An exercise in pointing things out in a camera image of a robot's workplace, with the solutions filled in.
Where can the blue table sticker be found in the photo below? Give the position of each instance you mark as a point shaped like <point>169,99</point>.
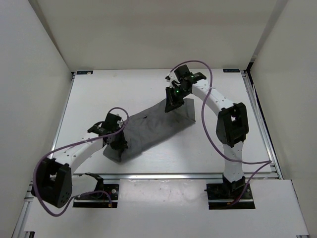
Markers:
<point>231,70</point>
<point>84,72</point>

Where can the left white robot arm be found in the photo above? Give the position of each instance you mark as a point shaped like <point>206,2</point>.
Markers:
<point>53,180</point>

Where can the front aluminium table rail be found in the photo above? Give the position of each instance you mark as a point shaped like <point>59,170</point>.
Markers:
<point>163,176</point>

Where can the right blue table sticker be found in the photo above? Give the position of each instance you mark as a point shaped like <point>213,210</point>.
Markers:
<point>231,70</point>

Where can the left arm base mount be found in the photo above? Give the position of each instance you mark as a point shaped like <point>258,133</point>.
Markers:
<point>91,191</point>

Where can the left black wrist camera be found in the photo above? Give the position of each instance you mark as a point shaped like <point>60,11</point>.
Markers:
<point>111,122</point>

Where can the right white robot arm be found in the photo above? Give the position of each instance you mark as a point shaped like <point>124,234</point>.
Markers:
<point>232,121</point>

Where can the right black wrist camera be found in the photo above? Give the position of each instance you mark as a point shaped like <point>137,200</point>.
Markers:
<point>181,72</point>

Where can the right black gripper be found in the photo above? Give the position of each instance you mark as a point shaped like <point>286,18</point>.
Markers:
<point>171,100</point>

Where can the left blue table sticker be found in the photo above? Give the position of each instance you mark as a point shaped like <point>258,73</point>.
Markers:
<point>84,72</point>

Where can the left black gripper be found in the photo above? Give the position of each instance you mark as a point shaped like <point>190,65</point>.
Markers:
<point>122,144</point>

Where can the grey pleated skirt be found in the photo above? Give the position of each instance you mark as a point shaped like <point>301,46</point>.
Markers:
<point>151,127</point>

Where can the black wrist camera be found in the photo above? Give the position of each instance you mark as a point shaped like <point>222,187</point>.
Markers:
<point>111,122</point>
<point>181,72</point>

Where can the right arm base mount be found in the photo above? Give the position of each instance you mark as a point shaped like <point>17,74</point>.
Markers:
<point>235,195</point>

